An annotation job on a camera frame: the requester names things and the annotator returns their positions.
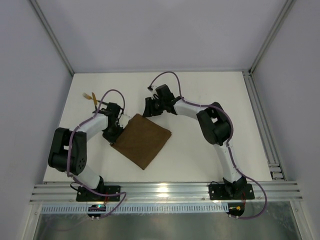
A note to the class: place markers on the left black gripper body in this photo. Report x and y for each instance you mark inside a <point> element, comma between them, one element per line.
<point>113,133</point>

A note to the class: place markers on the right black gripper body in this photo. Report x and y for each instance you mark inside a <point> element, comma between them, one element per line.
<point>151,107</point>

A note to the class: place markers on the brown cloth napkin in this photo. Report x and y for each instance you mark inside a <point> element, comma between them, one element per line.
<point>141,141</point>

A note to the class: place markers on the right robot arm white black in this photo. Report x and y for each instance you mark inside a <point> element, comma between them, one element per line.
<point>215,126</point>

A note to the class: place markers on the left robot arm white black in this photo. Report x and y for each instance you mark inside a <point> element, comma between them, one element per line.
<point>68,152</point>

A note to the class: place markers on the left black controller board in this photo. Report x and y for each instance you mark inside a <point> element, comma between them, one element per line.
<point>96,211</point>

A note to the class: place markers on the black controller board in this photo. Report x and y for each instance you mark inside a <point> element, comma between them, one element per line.
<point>96,211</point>
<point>235,211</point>

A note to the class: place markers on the right black controller board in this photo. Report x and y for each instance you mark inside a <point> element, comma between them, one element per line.
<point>235,211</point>

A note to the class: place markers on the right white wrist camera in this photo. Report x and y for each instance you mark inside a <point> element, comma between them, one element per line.
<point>152,89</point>

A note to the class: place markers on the gold knife green handle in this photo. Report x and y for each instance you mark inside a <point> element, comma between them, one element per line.
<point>94,101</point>

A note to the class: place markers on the gold fork green handle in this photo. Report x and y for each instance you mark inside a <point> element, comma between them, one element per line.
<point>88,97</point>

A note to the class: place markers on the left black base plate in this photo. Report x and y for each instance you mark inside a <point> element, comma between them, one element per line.
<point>104,193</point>

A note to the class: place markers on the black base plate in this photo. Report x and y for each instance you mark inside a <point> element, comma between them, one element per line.
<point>104,193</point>
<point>222,191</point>

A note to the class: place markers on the front aluminium rail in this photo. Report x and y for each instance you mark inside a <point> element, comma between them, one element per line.
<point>168,192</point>

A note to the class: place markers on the aluminium rail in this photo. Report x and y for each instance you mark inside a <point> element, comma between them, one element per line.
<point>273,158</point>
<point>168,192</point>

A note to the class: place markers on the grey slotted cable duct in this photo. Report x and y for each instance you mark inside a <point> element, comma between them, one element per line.
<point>139,208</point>

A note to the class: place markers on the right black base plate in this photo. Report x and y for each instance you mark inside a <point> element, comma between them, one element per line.
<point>222,191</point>

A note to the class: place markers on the right aluminium rail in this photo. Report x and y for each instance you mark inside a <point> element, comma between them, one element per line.
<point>273,158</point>

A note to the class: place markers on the left aluminium frame post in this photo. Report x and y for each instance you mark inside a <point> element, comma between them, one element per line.
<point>51,35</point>

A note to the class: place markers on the aluminium frame post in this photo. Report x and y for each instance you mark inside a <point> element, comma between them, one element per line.
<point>272,33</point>
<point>51,35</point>

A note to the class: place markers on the right aluminium frame post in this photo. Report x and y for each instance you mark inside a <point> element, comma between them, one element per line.
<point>272,33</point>

